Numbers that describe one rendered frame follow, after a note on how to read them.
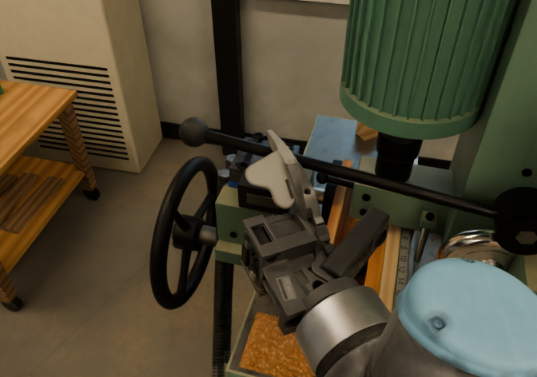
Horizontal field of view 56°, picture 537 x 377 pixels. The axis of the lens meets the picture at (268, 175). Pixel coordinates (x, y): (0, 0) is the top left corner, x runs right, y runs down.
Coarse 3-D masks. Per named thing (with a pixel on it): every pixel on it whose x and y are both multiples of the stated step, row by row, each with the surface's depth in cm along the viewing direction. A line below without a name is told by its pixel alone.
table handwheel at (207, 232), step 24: (192, 168) 87; (216, 168) 99; (168, 192) 82; (216, 192) 103; (168, 216) 81; (192, 216) 94; (168, 240) 81; (192, 240) 91; (216, 240) 92; (168, 288) 85; (192, 288) 98
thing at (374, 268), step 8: (384, 240) 76; (376, 248) 74; (376, 256) 73; (368, 264) 72; (376, 264) 72; (368, 272) 71; (376, 272) 71; (368, 280) 70; (376, 280) 70; (376, 288) 69
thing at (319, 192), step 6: (336, 162) 81; (330, 186) 77; (336, 186) 79; (318, 192) 80; (324, 192) 76; (330, 192) 76; (318, 198) 80; (324, 198) 75; (330, 198) 75; (324, 204) 76; (330, 204) 76; (324, 210) 77; (330, 210) 77; (324, 216) 78; (324, 222) 79
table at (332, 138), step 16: (320, 128) 104; (336, 128) 104; (352, 128) 104; (320, 144) 100; (336, 144) 100; (352, 144) 100; (368, 144) 100; (352, 160) 96; (320, 208) 86; (224, 256) 84; (240, 256) 83; (256, 304) 72; (272, 304) 72; (240, 336) 68; (240, 352) 66; (240, 368) 65
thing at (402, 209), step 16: (368, 160) 75; (416, 176) 72; (432, 176) 72; (448, 176) 72; (368, 192) 72; (384, 192) 71; (448, 192) 70; (352, 208) 74; (368, 208) 74; (384, 208) 73; (400, 208) 72; (416, 208) 71; (432, 208) 70; (448, 208) 69; (400, 224) 74; (416, 224) 73
